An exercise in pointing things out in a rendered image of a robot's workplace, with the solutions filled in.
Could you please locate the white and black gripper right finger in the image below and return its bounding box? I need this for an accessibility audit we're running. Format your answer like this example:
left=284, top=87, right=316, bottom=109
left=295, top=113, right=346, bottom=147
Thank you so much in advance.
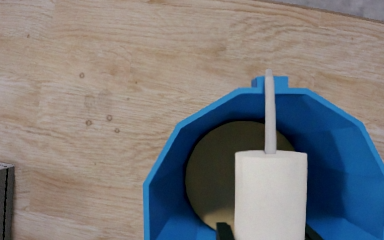
left=304, top=222, right=324, bottom=240

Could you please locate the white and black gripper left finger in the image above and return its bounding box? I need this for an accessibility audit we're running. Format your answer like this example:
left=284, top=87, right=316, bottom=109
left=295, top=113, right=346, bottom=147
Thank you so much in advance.
left=216, top=222, right=235, bottom=240

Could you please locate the blue pail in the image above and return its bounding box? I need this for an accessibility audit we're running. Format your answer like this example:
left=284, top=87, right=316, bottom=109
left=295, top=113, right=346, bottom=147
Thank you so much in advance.
left=143, top=69, right=384, bottom=240

